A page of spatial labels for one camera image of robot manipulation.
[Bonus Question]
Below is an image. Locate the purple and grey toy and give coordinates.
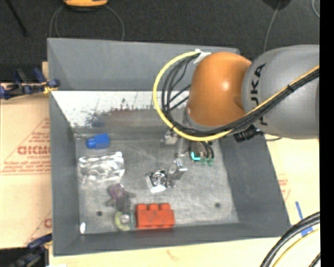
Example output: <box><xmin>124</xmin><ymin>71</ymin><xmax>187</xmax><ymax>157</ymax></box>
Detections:
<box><xmin>105</xmin><ymin>183</ymin><xmax>136</xmax><ymax>214</ymax></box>

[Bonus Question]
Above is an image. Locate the blue plastic toy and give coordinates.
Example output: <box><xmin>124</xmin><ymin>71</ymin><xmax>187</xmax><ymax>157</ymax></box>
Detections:
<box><xmin>86</xmin><ymin>132</ymin><xmax>110</xmax><ymax>150</ymax></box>

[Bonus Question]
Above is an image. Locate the grey metal bin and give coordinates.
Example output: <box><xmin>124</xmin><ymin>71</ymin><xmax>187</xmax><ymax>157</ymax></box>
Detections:
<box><xmin>46</xmin><ymin>37</ymin><xmax>292</xmax><ymax>255</ymax></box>

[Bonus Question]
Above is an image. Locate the black cylinder on white bracket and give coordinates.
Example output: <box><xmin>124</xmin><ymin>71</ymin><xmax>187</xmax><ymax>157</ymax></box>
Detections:
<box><xmin>233</xmin><ymin>125</ymin><xmax>264</xmax><ymax>144</ymax></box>

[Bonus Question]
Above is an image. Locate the brown cardboard board, red print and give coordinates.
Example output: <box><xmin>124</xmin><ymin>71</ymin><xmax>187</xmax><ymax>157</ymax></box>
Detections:
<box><xmin>0</xmin><ymin>61</ymin><xmax>320</xmax><ymax>267</ymax></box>

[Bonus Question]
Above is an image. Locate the clear plastic packet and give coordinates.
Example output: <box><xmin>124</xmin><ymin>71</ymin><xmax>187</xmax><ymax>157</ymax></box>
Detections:
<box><xmin>78</xmin><ymin>151</ymin><xmax>126</xmax><ymax>184</ymax></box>

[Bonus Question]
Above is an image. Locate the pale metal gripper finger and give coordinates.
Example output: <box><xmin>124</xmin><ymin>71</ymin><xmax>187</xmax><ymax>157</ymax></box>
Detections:
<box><xmin>174</xmin><ymin>160</ymin><xmax>189</xmax><ymax>178</ymax></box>
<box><xmin>167</xmin><ymin>165</ymin><xmax>176</xmax><ymax>189</ymax></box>

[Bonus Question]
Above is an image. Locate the white box with silver top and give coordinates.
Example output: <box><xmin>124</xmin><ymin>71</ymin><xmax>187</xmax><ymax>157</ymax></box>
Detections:
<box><xmin>146</xmin><ymin>169</ymin><xmax>168</xmax><ymax>194</ymax></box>

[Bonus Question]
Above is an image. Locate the red-orange toy brick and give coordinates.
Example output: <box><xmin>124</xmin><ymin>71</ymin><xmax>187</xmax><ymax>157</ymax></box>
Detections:
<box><xmin>135</xmin><ymin>202</ymin><xmax>176</xmax><ymax>230</ymax></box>

